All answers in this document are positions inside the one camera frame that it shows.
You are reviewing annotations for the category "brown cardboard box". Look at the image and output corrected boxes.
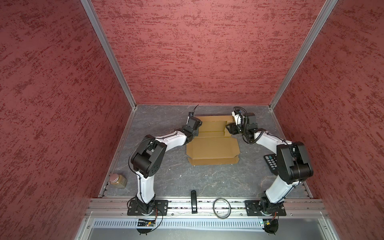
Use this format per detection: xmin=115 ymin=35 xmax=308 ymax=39
xmin=186 ymin=116 xmax=240 ymax=166

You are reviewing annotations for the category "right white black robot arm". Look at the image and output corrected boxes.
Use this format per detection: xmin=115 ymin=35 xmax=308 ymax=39
xmin=226 ymin=123 xmax=314 ymax=216

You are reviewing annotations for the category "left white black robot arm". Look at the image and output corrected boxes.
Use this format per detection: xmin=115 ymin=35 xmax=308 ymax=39
xmin=129 ymin=117 xmax=203 ymax=215

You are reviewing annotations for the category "black calculator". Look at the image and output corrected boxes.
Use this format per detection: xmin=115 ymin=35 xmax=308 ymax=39
xmin=264 ymin=154 xmax=278 ymax=176

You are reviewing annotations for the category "glass spice jar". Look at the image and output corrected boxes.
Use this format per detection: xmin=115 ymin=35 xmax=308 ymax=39
xmin=109 ymin=174 xmax=127 ymax=189

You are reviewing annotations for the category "right circuit board connector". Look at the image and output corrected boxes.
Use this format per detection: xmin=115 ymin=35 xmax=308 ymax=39
xmin=263 ymin=219 xmax=279 ymax=235

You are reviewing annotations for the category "circuit board connector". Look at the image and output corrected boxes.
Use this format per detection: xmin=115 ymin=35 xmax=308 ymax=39
xmin=136 ymin=219 xmax=157 ymax=235
xmin=263 ymin=219 xmax=279 ymax=235

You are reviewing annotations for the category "left circuit board connector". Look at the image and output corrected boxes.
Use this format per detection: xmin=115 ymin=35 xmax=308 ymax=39
xmin=136 ymin=219 xmax=157 ymax=235

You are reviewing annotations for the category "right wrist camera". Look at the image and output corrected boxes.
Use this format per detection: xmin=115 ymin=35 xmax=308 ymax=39
xmin=232 ymin=110 xmax=257 ymax=127

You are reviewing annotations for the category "black cable ring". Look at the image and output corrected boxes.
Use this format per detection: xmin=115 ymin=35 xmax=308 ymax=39
xmin=212 ymin=197 xmax=232 ymax=219

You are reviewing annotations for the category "black handle bar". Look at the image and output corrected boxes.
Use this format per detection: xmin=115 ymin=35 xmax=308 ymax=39
xmin=191 ymin=190 xmax=198 ymax=214

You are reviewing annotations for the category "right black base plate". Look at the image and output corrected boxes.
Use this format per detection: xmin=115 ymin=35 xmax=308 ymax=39
xmin=245 ymin=199 xmax=287 ymax=217

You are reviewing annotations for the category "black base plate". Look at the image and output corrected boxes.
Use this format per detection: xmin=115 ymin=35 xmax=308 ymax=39
xmin=245 ymin=199 xmax=287 ymax=217
xmin=127 ymin=199 xmax=169 ymax=217

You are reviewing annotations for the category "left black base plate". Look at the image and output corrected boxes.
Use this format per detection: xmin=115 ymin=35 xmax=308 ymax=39
xmin=127 ymin=199 xmax=169 ymax=217

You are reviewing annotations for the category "aluminium frame rail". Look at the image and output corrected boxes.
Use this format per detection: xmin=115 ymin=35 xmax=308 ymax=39
xmin=85 ymin=197 xmax=330 ymax=219

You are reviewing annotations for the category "white perforated cable duct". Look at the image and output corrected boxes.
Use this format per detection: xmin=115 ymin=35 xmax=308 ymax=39
xmin=92 ymin=218 xmax=265 ymax=232

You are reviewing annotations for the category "right aluminium corner post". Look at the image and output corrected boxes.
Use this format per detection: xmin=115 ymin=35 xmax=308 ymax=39
xmin=269 ymin=0 xmax=338 ymax=111

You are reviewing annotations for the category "aluminium corner post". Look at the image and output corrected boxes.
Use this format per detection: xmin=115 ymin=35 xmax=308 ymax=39
xmin=269 ymin=0 xmax=338 ymax=111
xmin=81 ymin=0 xmax=137 ymax=111

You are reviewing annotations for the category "left aluminium corner post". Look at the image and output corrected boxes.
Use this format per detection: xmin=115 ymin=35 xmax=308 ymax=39
xmin=81 ymin=0 xmax=137 ymax=111

